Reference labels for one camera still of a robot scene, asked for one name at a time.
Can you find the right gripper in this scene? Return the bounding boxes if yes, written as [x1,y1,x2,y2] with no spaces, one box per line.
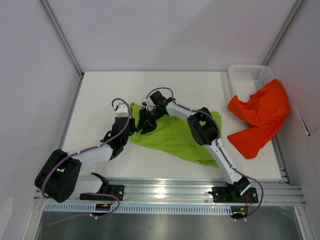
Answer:
[137,107,165,136]

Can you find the lime green shorts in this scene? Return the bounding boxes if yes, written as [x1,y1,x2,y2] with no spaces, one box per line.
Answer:
[130,102,218,167]

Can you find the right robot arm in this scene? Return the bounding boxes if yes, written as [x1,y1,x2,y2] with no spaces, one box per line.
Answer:
[137,90,251,202]

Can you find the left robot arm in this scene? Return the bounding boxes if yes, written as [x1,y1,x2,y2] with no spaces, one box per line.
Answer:
[34,116,136,203]

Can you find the orange shorts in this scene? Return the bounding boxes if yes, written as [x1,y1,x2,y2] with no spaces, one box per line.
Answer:
[227,78,291,160]

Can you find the white plastic basket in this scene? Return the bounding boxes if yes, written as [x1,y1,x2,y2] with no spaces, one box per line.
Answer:
[228,64,276,102]

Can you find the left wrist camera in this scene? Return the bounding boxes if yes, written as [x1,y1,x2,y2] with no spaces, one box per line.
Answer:
[112,103,130,118]

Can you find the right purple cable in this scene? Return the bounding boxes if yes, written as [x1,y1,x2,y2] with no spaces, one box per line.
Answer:
[144,86,265,222]

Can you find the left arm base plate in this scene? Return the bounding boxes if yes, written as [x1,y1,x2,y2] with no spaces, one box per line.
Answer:
[79,184,125,201]

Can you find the aluminium mounting rail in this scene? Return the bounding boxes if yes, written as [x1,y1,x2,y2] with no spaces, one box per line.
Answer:
[33,177,307,207]

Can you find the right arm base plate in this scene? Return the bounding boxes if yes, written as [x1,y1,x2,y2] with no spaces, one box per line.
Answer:
[207,186,259,204]

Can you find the slotted cable duct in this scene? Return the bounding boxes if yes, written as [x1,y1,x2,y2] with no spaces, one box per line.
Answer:
[44,203,233,216]

